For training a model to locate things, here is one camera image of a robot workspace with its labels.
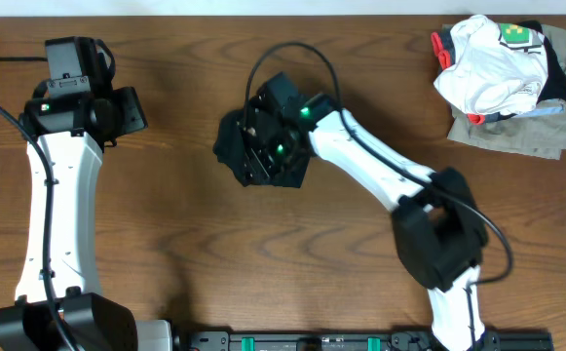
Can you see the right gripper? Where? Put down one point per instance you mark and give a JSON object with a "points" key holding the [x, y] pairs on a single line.
{"points": [[258, 155]]}

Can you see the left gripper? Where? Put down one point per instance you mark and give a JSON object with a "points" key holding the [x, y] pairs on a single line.
{"points": [[130, 101]]}

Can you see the black t-shirt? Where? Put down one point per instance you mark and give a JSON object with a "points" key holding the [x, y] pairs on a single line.
{"points": [[229, 146]]}

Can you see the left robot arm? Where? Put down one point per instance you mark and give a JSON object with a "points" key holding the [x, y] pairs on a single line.
{"points": [[68, 122]]}

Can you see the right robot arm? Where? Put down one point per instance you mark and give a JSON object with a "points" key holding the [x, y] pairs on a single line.
{"points": [[438, 229]]}

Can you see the red and grey garment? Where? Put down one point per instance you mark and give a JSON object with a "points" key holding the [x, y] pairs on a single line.
{"points": [[444, 49]]}

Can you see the white printed t-shirt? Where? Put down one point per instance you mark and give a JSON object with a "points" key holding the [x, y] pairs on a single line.
{"points": [[501, 70]]}

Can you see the olive khaki garment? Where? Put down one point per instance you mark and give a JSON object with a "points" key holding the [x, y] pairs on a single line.
{"points": [[543, 136]]}

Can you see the light blue garment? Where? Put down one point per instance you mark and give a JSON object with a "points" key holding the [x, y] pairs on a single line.
{"points": [[546, 107]]}

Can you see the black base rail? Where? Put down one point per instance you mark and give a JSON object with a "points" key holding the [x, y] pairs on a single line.
{"points": [[398, 341]]}

